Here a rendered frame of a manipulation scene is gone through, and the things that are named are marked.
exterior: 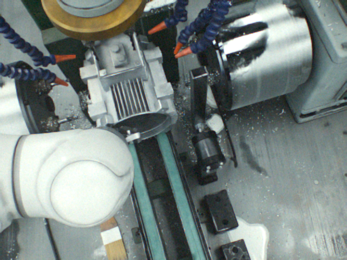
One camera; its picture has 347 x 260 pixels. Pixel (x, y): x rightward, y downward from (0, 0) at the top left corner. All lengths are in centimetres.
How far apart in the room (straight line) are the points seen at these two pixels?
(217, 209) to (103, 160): 62
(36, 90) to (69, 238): 41
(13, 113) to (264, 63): 53
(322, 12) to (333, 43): 8
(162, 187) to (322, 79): 48
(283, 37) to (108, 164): 55
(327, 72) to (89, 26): 53
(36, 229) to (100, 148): 74
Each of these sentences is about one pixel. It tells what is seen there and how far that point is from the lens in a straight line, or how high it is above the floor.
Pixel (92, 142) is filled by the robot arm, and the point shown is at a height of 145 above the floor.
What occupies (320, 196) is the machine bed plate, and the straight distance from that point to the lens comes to 110.
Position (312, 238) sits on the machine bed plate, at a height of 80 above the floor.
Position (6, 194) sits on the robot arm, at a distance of 46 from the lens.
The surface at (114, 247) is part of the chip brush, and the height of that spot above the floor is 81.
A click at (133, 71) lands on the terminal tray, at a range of 81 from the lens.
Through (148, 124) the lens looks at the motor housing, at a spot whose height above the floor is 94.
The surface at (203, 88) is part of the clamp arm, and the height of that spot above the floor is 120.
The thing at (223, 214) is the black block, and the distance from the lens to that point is 99.
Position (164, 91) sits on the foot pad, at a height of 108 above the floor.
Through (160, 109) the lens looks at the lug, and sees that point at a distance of 82.
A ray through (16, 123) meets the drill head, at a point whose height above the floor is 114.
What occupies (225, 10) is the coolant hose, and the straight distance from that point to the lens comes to 67.
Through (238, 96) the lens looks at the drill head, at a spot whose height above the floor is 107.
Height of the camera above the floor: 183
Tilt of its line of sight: 69 degrees down
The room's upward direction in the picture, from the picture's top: 9 degrees counter-clockwise
